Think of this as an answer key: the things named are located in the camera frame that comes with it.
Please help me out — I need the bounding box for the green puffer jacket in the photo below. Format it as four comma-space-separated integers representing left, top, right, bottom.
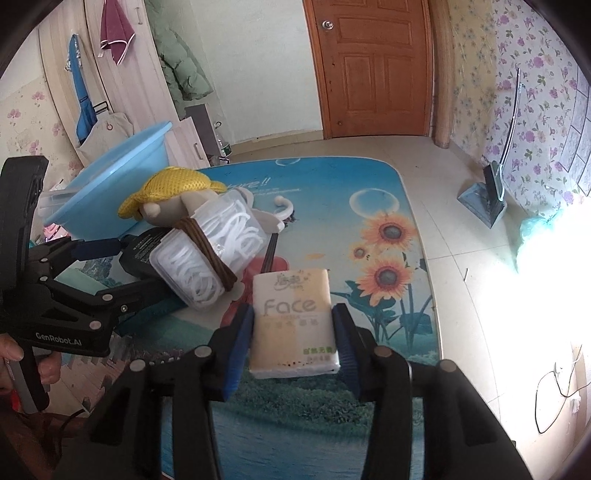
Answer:
145, 1, 213, 119

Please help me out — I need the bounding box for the beige tote bag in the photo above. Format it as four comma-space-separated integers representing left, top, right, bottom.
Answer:
76, 112, 134, 167

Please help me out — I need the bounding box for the maroon hanging towel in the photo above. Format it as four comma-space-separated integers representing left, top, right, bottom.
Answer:
99, 0, 135, 66

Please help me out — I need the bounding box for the white plastic hook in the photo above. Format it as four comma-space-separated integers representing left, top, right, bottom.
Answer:
250, 195, 294, 234

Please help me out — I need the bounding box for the clear box of white cables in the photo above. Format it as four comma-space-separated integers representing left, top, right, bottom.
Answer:
149, 189, 266, 310

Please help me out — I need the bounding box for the dustpan with long handle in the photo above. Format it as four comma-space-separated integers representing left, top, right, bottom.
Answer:
458, 68, 523, 229

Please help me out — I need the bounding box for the light blue plastic basin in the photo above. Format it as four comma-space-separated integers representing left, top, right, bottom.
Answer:
37, 122, 171, 240

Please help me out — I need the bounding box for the Face tissue pack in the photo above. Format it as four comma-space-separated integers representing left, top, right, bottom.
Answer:
249, 269, 339, 380

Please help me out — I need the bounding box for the yellow mesh hat plush doll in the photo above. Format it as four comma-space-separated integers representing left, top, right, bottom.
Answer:
117, 166, 228, 227

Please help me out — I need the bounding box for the person left hand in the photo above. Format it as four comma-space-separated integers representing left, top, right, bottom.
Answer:
0, 332, 63, 393

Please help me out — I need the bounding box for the blue hanging bag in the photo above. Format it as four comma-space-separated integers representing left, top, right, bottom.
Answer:
66, 34, 97, 145

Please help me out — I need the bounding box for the white wooden wardrobe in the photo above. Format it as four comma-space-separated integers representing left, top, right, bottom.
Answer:
38, 0, 209, 169

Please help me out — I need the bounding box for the brown wooden door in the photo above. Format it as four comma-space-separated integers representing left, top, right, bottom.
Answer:
304, 0, 434, 138

